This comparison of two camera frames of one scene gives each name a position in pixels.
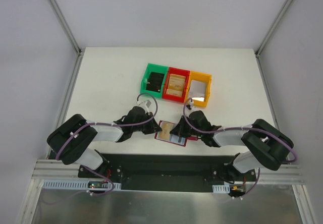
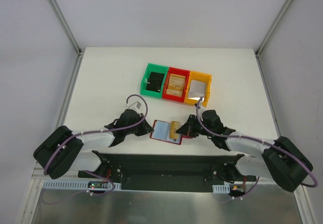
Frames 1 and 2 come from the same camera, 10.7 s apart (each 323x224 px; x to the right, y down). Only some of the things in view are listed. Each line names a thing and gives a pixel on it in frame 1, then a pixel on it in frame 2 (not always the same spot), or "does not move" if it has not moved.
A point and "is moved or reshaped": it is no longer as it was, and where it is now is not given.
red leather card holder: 165,135 is moved or reshaped
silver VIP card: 197,90 does not move
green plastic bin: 154,68 does not move
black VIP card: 155,81 does not move
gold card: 164,134 is moved or reshaped
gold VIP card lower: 174,92 does not move
